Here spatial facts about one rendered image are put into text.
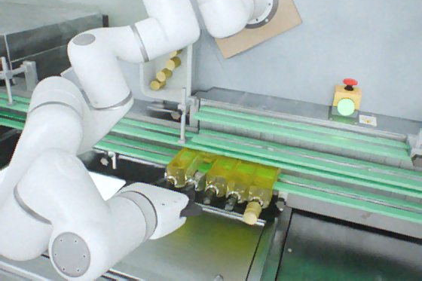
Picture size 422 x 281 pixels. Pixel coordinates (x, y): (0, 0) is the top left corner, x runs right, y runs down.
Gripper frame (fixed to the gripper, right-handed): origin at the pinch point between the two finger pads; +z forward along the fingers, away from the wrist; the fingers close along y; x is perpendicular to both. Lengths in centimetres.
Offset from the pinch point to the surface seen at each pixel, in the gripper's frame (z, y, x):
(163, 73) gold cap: 49, -28, 21
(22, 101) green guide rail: 45, -78, 2
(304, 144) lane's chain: 46, 20, 8
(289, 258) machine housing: 35.5, 22.1, -21.0
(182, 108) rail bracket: 34.9, -14.1, 11.9
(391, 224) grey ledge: 53, 48, -10
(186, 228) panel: 31.2, -5.9, -19.4
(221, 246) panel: 28.3, 4.9, -20.2
